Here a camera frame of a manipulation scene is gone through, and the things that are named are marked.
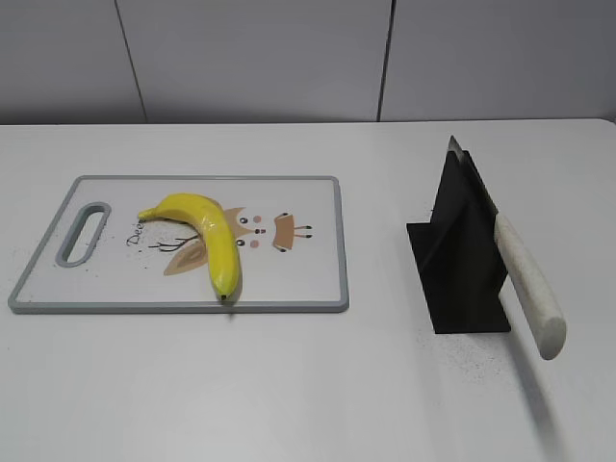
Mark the yellow plastic banana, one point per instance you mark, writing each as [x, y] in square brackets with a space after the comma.
[207, 218]

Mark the white-handled kitchen knife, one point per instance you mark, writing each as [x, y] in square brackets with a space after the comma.
[542, 311]

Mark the white grey-rimmed cutting board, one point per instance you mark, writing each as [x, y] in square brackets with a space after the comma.
[97, 258]

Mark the black knife stand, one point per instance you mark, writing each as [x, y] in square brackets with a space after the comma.
[460, 267]

